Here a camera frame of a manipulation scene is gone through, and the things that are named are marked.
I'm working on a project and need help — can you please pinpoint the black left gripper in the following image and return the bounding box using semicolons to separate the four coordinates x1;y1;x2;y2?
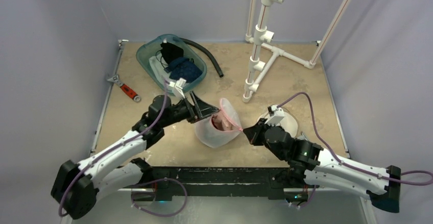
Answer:
160;91;218;128

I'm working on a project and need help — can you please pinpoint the pale pink bra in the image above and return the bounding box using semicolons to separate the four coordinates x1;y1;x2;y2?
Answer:
211;111;236;131

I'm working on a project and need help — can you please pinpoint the pink-trimmed white laundry bag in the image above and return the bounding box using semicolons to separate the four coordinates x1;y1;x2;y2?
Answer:
194;98;243;148

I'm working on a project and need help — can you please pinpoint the black bra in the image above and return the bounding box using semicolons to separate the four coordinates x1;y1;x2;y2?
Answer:
156;42;203;83

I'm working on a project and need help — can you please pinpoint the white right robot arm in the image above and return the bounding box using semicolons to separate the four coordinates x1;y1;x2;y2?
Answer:
243;119;401;213

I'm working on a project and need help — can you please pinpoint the white cloth in basin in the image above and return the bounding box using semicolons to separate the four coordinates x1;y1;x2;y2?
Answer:
149;54;175;84

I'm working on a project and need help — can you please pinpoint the teal plastic basin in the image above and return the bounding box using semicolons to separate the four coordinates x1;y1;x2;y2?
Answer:
136;34;207;92

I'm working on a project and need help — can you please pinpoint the white PVC pipe rack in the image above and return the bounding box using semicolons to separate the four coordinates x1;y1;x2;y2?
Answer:
242;0;352;103

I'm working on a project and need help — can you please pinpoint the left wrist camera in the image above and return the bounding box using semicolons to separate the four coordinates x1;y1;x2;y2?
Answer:
169;78;186;99

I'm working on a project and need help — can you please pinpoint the black rubber hose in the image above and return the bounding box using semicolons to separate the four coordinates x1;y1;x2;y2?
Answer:
179;37;225;79

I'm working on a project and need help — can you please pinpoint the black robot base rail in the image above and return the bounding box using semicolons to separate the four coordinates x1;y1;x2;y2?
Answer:
120;166;308;203

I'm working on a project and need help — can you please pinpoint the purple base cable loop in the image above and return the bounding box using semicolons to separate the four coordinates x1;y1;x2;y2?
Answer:
131;178;188;217

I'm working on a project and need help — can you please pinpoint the red-handled adjustable wrench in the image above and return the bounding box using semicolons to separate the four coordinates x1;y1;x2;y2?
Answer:
106;74;141;103

